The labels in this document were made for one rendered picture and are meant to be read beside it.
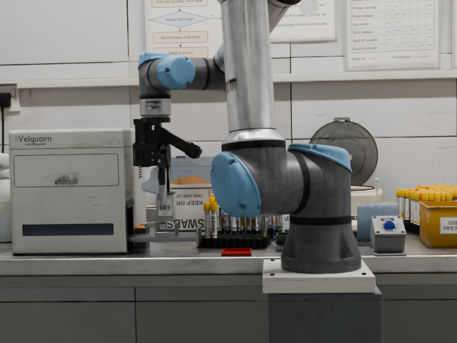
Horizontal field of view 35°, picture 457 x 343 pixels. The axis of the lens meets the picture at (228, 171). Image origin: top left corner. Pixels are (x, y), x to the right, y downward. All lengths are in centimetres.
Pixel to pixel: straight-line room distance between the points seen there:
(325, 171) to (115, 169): 59
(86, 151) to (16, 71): 79
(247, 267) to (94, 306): 90
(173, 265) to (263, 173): 50
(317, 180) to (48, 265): 72
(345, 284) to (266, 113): 33
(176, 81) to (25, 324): 121
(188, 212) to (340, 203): 75
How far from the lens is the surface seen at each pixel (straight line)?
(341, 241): 132
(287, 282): 127
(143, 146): 170
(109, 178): 171
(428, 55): 236
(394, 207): 180
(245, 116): 125
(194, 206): 198
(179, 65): 159
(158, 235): 171
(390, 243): 167
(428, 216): 176
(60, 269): 172
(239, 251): 171
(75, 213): 173
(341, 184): 132
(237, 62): 127
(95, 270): 170
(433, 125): 235
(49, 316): 249
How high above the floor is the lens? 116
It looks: 3 degrees down
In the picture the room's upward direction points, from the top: 1 degrees counter-clockwise
